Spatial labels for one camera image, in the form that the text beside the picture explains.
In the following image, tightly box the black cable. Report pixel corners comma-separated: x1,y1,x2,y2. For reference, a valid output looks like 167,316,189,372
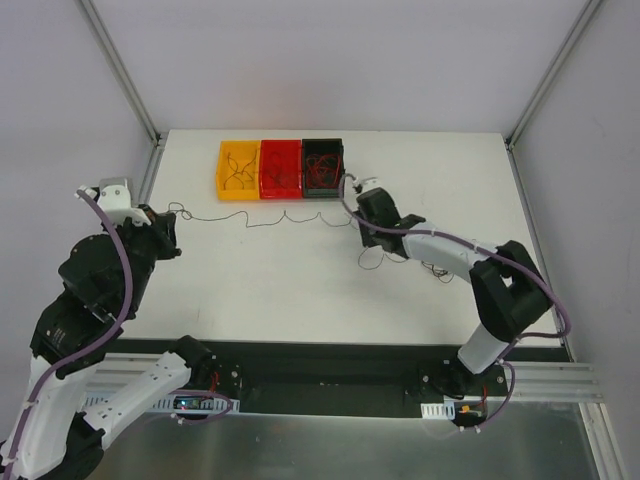
167,202,359,230
222,152,259,192

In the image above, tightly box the dark cable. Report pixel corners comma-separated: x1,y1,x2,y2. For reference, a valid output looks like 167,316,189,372
263,149,296,189

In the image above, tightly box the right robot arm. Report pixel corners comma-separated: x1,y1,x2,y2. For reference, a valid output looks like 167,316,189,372
354,185,552,399

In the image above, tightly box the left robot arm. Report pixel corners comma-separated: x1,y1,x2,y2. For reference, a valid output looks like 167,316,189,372
1,205,217,479

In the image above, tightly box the black plastic bin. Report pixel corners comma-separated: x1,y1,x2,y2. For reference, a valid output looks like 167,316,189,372
301,138,345,199

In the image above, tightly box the red plastic bin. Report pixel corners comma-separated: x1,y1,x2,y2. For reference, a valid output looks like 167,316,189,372
259,139,302,200

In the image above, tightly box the yellow plastic bin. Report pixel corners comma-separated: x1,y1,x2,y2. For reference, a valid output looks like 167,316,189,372
215,140,261,201

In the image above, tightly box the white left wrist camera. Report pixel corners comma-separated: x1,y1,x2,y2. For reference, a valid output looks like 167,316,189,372
79,177,134,225

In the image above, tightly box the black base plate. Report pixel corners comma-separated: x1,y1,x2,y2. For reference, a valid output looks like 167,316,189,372
149,339,571,419

